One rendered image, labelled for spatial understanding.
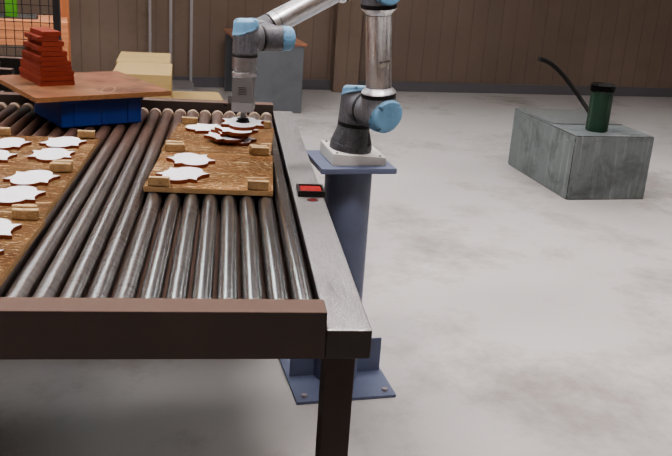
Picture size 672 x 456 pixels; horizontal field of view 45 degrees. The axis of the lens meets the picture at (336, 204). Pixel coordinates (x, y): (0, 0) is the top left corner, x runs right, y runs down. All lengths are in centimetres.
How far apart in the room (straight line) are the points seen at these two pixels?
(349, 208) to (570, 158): 326
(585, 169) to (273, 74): 347
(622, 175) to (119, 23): 571
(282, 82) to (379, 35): 555
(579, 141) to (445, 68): 457
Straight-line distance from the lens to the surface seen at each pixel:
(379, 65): 265
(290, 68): 815
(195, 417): 294
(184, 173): 232
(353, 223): 288
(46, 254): 184
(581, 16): 1098
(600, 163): 602
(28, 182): 226
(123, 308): 148
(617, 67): 1138
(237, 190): 222
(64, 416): 300
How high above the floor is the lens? 157
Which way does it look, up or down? 17 degrees down
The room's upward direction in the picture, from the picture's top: 4 degrees clockwise
